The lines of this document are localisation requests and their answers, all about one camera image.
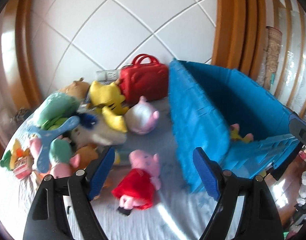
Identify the pig plush orange dress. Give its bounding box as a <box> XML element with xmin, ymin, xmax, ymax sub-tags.
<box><xmin>111</xmin><ymin>150</ymin><xmax>161</xmax><ymax>216</ymax></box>

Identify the red white snack packet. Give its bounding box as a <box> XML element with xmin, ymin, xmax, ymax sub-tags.
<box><xmin>13</xmin><ymin>154</ymin><xmax>34</xmax><ymax>180</ymax></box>

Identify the yellow tiger plush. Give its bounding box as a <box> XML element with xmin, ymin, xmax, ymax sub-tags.
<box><xmin>88</xmin><ymin>81</ymin><xmax>129</xmax><ymax>133</ymax></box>

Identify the rolled patterned carpet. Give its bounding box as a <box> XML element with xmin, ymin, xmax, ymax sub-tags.
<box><xmin>256</xmin><ymin>26</ymin><xmax>282</xmax><ymax>91</ymax></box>

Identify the pig plush red dress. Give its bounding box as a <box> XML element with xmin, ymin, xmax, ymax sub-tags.
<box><xmin>29</xmin><ymin>134</ymin><xmax>80</xmax><ymax>178</ymax></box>

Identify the blue plastic hanger toy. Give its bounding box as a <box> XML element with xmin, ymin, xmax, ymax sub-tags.
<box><xmin>26</xmin><ymin>115</ymin><xmax>80</xmax><ymax>173</ymax></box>

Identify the brown bear plush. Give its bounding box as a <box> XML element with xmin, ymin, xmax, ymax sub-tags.
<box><xmin>59</xmin><ymin>77</ymin><xmax>91</xmax><ymax>100</ymax></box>

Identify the blue plastic storage crate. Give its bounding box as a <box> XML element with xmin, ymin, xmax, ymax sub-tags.
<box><xmin>168</xmin><ymin>60</ymin><xmax>300</xmax><ymax>192</ymax></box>

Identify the green plush toy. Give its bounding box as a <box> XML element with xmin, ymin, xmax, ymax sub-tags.
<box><xmin>33</xmin><ymin>92</ymin><xmax>81</xmax><ymax>130</ymax></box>

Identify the red toy handbag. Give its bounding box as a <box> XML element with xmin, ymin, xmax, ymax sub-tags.
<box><xmin>119</xmin><ymin>54</ymin><xmax>169</xmax><ymax>105</ymax></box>

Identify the corn plush toy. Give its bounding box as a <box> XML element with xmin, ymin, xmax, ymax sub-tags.
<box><xmin>0</xmin><ymin>139</ymin><xmax>24</xmax><ymax>171</ymax></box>

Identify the white pink round plush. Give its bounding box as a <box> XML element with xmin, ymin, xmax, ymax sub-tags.
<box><xmin>124</xmin><ymin>96</ymin><xmax>159</xmax><ymax>135</ymax></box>

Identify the large pink plush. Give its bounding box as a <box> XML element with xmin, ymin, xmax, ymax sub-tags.
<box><xmin>230</xmin><ymin>124</ymin><xmax>254</xmax><ymax>143</ymax></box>

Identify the small white plush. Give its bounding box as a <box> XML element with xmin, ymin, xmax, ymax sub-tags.
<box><xmin>71</xmin><ymin>112</ymin><xmax>127</xmax><ymax>147</ymax></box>

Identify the brown dog plush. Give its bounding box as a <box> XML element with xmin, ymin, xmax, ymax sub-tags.
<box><xmin>72</xmin><ymin>144</ymin><xmax>99</xmax><ymax>172</ymax></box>

